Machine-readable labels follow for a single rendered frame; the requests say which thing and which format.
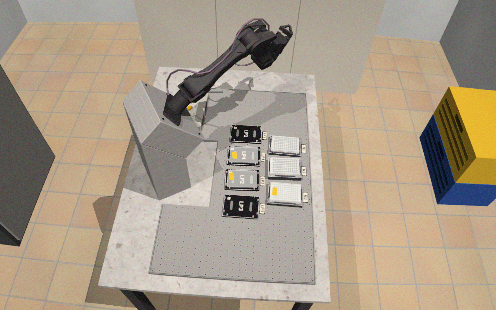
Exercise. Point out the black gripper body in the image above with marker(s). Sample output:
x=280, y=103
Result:
x=288, y=37

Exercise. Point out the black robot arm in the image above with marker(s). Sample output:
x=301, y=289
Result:
x=264, y=48

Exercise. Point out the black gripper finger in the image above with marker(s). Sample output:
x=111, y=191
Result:
x=286, y=26

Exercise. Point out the grey control panel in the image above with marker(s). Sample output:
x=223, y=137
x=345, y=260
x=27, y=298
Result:
x=198, y=110

